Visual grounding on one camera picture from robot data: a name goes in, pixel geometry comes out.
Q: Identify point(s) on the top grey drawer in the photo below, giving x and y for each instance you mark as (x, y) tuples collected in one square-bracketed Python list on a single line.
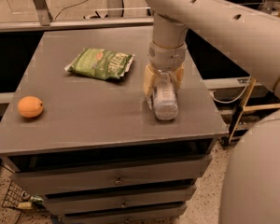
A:
[(112, 175)]

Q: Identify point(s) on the bottom grey drawer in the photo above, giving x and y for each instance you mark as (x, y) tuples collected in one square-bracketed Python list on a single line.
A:
[(126, 216)]

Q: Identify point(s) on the wire basket on floor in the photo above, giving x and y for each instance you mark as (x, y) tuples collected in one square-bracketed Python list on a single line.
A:
[(17, 198)]

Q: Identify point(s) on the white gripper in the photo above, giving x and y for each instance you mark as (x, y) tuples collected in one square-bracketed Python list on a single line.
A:
[(168, 57)]

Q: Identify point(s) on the orange fruit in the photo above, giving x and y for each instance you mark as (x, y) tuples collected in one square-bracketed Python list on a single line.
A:
[(30, 106)]

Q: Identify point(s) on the clear blue plastic water bottle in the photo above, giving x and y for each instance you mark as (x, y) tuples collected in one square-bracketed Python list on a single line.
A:
[(164, 101)]

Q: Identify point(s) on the grey drawer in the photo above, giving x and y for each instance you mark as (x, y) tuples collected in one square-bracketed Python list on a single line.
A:
[(119, 199), (112, 175), (126, 216)]

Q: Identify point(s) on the grey drawer cabinet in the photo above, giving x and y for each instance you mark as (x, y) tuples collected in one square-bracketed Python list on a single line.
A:
[(88, 122)]

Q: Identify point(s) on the middle grey drawer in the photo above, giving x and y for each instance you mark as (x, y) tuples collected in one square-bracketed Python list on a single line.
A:
[(119, 199)]

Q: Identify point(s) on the yellow wooden cart frame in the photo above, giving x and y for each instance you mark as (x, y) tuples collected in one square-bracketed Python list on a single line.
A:
[(235, 128)]

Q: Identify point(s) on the green chip bag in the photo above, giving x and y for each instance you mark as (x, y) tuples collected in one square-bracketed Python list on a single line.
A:
[(101, 64)]

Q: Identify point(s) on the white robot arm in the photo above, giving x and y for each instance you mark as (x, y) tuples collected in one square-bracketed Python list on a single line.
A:
[(251, 39)]

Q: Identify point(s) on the metal railing frame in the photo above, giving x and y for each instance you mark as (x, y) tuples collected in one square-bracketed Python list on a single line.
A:
[(68, 22)]

